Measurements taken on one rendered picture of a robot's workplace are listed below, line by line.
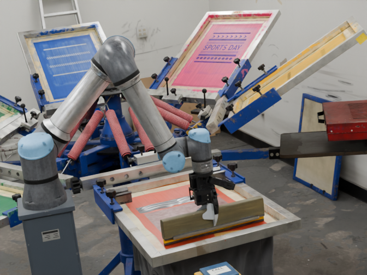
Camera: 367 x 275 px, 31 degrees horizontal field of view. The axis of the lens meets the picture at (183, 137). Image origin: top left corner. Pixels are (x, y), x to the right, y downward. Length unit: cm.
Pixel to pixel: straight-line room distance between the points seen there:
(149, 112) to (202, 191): 39
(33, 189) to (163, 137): 47
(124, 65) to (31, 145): 40
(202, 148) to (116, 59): 46
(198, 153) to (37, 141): 56
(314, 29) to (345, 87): 58
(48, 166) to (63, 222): 20
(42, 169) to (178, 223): 54
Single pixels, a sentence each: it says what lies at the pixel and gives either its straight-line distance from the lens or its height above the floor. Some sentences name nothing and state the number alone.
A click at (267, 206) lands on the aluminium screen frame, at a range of 264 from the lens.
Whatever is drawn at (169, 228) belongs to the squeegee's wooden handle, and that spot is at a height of 102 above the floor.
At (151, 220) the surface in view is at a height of 96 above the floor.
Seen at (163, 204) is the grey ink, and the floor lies 96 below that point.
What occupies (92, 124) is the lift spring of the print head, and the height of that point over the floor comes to 118.
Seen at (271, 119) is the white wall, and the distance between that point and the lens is 636.
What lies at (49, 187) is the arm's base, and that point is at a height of 127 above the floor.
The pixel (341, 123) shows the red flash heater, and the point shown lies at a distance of 330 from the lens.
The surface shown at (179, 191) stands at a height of 95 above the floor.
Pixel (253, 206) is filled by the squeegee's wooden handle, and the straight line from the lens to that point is 253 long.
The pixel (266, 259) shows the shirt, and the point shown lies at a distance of 260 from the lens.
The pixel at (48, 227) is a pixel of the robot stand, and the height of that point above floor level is 114.
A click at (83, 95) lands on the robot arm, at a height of 154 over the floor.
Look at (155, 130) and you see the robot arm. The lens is 220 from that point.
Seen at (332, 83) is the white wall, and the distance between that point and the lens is 535.
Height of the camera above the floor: 197
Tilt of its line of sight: 16 degrees down
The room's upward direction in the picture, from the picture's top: 6 degrees counter-clockwise
